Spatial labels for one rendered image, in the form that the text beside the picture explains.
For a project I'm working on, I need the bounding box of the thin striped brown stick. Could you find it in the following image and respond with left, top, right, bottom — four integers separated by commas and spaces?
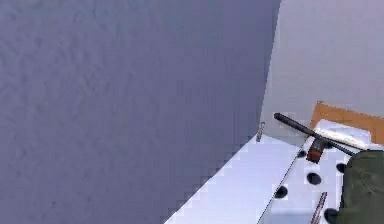
310, 191, 329, 224

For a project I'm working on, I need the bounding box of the black baseball bat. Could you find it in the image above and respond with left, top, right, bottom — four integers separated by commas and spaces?
273, 112, 356, 157

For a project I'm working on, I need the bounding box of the white bed with black dots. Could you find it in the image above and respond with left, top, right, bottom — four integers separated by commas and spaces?
256, 101, 384, 224

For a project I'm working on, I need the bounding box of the small reddish brown block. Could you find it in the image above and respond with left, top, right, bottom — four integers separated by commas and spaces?
305, 137, 330, 165

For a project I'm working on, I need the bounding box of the dark green cloth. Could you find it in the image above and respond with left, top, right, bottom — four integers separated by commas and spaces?
335, 149, 384, 224

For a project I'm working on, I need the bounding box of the small grey rod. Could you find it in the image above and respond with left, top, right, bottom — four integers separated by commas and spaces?
255, 121, 267, 144

